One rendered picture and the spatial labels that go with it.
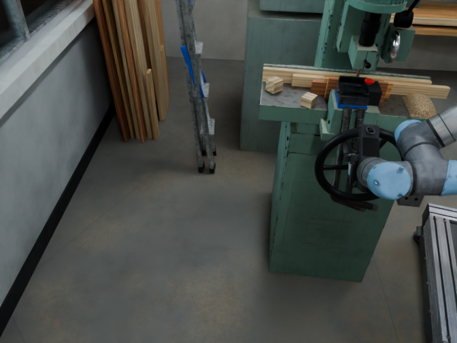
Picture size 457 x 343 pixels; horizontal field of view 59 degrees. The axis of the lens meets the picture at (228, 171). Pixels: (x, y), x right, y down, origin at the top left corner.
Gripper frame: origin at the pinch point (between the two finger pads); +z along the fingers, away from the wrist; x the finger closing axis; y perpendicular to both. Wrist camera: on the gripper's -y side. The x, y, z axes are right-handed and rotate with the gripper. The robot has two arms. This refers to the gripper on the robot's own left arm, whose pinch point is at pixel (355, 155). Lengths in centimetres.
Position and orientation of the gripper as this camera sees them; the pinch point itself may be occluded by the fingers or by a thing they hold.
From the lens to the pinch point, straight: 121.1
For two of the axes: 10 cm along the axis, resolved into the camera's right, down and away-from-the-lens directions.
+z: 0.9, -1.4, 9.9
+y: -0.7, 9.9, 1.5
